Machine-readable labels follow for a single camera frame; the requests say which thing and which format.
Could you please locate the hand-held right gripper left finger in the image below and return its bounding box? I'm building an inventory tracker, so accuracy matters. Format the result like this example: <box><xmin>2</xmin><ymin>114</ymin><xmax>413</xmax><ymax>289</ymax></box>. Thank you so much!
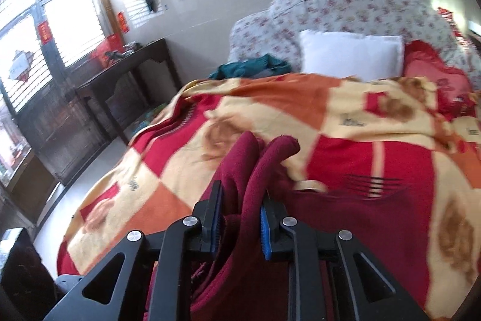
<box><xmin>43</xmin><ymin>180</ymin><xmax>226</xmax><ymax>321</ymax></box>

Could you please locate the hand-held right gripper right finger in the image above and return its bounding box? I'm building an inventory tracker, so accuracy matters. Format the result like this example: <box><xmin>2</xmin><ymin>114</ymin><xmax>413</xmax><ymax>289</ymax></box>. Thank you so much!
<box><xmin>260</xmin><ymin>199</ymin><xmax>429</xmax><ymax>321</ymax></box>

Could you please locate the maroon fleece garment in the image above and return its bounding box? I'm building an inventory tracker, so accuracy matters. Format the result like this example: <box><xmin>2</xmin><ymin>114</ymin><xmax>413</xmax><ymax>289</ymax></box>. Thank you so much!
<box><xmin>145</xmin><ymin>131</ymin><xmax>331</xmax><ymax>321</ymax></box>

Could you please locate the red orange cream patterned blanket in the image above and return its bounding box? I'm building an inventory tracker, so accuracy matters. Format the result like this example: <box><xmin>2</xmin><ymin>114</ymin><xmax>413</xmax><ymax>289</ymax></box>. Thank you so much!
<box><xmin>56</xmin><ymin>75</ymin><xmax>481</xmax><ymax>321</ymax></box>

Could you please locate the teal cloth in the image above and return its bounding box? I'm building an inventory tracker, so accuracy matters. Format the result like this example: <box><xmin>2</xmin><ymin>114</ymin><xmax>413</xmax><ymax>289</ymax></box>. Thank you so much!
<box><xmin>208</xmin><ymin>54</ymin><xmax>292</xmax><ymax>81</ymax></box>

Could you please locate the dark wooden side table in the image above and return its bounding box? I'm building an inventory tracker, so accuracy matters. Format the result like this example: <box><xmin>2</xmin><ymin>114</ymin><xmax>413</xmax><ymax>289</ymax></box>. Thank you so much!
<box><xmin>75</xmin><ymin>38</ymin><xmax>183</xmax><ymax>147</ymax></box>

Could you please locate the white pillow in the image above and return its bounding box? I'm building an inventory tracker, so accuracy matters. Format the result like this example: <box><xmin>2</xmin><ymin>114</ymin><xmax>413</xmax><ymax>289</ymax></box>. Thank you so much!
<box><xmin>299</xmin><ymin>29</ymin><xmax>404</xmax><ymax>81</ymax></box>

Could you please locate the black box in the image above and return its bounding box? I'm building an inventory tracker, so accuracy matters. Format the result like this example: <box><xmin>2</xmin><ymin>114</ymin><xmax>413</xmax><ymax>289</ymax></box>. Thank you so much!
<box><xmin>0</xmin><ymin>227</ymin><xmax>57</xmax><ymax>321</ymax></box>

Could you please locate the red box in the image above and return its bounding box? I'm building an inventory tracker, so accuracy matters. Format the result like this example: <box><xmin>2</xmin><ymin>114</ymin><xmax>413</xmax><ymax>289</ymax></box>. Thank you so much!
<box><xmin>96</xmin><ymin>34</ymin><xmax>124</xmax><ymax>62</ymax></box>

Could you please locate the red ruffled pillow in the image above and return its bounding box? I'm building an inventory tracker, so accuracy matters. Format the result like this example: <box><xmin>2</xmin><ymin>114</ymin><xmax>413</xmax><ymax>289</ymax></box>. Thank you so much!
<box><xmin>402</xmin><ymin>39</ymin><xmax>481</xmax><ymax>115</ymax></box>

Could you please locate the floral fabric headboard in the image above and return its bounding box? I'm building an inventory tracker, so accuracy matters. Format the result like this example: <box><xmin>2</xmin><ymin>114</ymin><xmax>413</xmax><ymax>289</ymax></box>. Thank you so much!
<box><xmin>229</xmin><ymin>0</ymin><xmax>481</xmax><ymax>81</ymax></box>

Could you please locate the barred window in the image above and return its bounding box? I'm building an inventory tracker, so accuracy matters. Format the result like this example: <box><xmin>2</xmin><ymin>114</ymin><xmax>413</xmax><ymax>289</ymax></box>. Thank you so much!
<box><xmin>0</xmin><ymin>0</ymin><xmax>113</xmax><ymax>119</ymax></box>

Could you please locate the red floral cloth bundle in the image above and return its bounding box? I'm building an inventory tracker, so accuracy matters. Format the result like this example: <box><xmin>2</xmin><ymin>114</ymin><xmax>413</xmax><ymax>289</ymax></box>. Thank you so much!
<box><xmin>437</xmin><ymin>7</ymin><xmax>467</xmax><ymax>38</ymax></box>

